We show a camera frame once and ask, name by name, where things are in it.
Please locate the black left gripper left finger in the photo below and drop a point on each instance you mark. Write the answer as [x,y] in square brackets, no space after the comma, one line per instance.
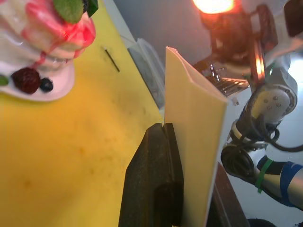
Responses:
[146,179]

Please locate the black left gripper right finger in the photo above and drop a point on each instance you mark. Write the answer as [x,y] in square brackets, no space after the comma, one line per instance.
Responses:
[227,203]

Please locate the white cake plate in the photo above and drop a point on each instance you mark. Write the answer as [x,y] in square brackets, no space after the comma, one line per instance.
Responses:
[64,82]

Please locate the dark device with orange light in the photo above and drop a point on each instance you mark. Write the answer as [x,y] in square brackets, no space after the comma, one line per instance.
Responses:
[227,35]

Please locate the white cake with red glaze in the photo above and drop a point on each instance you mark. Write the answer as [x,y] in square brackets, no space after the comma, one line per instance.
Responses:
[35,30]

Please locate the dark round object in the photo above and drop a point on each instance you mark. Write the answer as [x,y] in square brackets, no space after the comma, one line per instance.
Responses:
[260,223]

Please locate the yellow table mat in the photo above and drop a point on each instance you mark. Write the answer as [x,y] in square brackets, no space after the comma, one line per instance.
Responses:
[71,153]

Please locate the clear plastic box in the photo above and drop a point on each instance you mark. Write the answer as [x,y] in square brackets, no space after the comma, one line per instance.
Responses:
[148,71]

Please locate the dark keyboard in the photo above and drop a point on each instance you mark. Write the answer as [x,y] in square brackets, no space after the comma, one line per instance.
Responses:
[225,80]

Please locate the thin dark match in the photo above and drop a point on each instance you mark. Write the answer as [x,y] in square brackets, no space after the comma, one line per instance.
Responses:
[112,60]

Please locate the dark blueberry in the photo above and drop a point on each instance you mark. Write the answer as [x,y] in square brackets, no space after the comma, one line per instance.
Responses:
[46,85]

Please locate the dark red raspberry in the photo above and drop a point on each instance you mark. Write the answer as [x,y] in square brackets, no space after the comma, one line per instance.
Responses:
[26,80]

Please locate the green mint leaf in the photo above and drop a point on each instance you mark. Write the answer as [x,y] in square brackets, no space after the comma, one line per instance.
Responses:
[69,9]

